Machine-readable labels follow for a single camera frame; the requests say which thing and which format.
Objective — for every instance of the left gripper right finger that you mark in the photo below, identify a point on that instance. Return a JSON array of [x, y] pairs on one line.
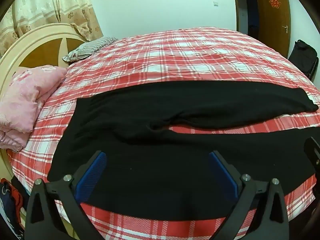
[[270, 219]]

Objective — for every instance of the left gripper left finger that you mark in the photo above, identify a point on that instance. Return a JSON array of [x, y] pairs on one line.
[[43, 220]]

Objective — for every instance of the black pants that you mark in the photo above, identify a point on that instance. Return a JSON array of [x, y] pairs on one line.
[[158, 137]]

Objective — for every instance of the clothes pile beside bed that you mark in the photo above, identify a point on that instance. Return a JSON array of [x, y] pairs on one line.
[[14, 198]]

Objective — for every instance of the black bag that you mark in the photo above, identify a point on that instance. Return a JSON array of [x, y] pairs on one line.
[[305, 58]]

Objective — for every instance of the pink folded quilt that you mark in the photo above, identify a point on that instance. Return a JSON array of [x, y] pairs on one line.
[[23, 101]]

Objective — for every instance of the brown wooden door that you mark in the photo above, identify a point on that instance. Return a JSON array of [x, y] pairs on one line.
[[274, 24]]

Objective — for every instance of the red plaid bed sheet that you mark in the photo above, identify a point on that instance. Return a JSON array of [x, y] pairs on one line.
[[186, 54]]

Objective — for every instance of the grey striped pillow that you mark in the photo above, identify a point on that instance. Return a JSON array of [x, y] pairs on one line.
[[88, 48]]

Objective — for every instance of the cream wooden headboard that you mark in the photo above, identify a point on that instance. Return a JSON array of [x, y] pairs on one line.
[[44, 45]]

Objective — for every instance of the beige floral curtain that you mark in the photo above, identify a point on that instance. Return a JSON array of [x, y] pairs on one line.
[[26, 15]]

